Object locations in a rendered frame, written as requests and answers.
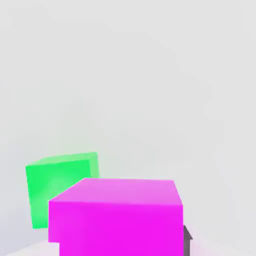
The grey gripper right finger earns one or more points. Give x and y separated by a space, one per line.
187 244

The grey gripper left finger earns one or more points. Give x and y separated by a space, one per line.
46 250

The small magenta cube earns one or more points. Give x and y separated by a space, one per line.
120 224

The small green cube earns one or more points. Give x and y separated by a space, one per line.
50 180

